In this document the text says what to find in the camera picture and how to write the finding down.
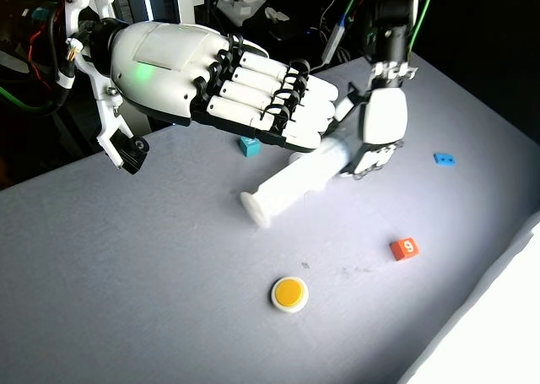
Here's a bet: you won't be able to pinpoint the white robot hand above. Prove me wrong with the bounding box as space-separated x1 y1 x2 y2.
109 20 341 153
332 86 410 181

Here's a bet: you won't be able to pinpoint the large clear plastic syringe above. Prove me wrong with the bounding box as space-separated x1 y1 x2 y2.
240 137 364 229

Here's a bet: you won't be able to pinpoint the white plastic parts pile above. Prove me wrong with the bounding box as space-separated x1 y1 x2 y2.
213 0 292 29

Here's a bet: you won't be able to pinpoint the teal letter cube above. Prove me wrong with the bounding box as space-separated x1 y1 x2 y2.
239 136 261 158

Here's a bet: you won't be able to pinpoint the orange number cube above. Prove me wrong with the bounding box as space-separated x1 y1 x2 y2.
389 237 420 262

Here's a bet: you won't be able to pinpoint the grey table cloth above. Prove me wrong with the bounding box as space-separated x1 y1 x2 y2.
0 48 540 384

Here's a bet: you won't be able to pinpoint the yellow button with white base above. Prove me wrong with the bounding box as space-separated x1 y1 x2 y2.
270 275 310 314

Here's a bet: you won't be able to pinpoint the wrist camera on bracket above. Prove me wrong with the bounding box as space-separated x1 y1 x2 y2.
69 58 152 176

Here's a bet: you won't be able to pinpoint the white adapter box with cable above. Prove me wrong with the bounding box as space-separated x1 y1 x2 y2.
311 14 347 71

